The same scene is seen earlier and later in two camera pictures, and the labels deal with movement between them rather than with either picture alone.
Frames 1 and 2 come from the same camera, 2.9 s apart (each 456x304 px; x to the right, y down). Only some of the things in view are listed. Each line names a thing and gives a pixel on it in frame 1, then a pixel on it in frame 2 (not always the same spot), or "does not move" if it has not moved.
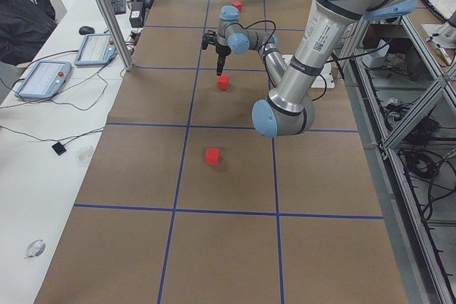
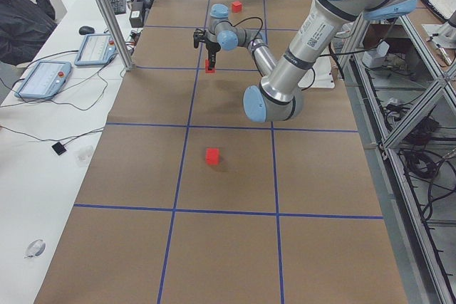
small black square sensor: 58,148 does not move
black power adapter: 136,16 does not move
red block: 223,82 → 208,71
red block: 239,5 does not move
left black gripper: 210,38 → 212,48
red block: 212,156 does not move
